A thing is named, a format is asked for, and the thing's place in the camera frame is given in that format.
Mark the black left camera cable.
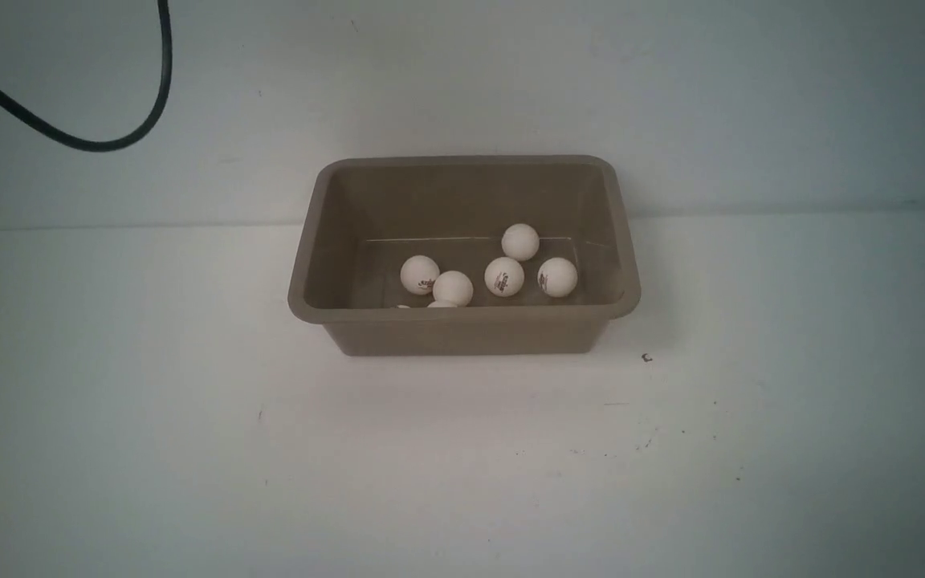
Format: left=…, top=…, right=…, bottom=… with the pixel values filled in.
left=0, top=0, right=173, bottom=153

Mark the brown plastic bin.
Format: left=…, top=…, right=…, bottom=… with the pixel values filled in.
left=287, top=154, right=642, bottom=357

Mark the white ping-pong ball with logo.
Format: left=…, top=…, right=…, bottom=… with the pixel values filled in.
left=537, top=257, right=579, bottom=299

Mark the plain white ping-pong ball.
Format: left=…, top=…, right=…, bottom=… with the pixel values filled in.
left=500, top=223, right=540, bottom=263

